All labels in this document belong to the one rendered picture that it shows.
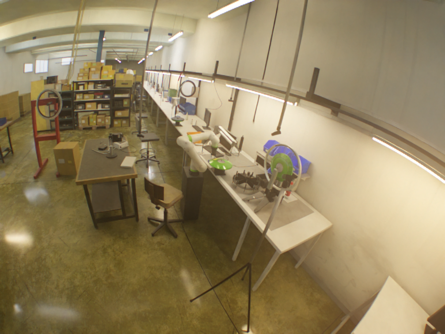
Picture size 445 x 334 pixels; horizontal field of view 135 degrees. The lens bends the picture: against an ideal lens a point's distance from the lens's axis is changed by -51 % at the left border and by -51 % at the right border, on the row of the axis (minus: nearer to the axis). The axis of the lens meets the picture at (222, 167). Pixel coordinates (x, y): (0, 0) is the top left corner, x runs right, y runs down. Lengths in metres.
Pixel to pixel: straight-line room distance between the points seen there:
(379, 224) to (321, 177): 0.93
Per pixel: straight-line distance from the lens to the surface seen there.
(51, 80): 7.89
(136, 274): 2.47
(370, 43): 2.41
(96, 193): 3.25
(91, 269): 2.63
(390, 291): 2.24
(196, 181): 2.63
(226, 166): 2.40
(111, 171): 2.35
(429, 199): 2.11
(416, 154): 1.57
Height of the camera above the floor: 2.12
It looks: 26 degrees down
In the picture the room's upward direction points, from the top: 11 degrees clockwise
